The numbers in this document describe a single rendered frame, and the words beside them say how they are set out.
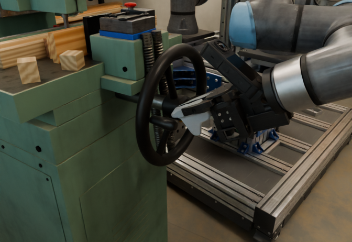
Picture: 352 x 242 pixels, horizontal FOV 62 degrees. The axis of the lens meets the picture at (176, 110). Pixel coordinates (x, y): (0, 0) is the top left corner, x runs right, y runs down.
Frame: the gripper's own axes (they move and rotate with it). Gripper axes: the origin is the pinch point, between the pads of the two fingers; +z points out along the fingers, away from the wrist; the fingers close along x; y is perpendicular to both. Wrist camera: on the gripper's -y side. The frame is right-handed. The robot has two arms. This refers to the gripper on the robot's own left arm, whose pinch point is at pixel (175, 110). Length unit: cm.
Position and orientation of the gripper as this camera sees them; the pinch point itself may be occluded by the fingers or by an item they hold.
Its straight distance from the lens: 56.0
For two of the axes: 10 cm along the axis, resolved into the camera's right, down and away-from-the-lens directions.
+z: -7.4, 2.5, 6.2
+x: 5.2, -3.8, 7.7
